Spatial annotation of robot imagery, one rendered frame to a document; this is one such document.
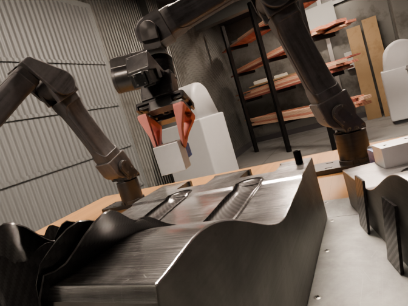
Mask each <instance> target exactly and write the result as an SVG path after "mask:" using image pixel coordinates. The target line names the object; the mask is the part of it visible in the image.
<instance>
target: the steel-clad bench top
mask: <svg viewBox="0 0 408 306"><path fill-rule="evenodd" d="M324 206H325V210H326V213H327V220H326V224H325V229H324V233H323V237H322V242H321V247H320V250H319V255H318V260H317V263H316V268H315V271H314V276H313V282H312V285H311V290H310V295H309V298H308V303H307V306H408V266H407V265H406V264H405V263H404V262H403V268H404V275H400V274H399V272H398V271H397V270H396V269H395V267H394V266H393V265H392V264H391V263H390V262H389V260H388V259H387V248H386V242H385V241H384V240H383V239H382V238H381V237H380V236H379V234H378V233H377V232H376V231H375V230H374V229H373V228H372V227H371V226H370V234H367V233H366V232H365V231H364V229H363V228H362V227H361V226H360V223H359V213H358V212H357V211H356V209H354V207H352V205H351V204H350V199H349V197H348V198H343V199H334V200H324Z"/></svg>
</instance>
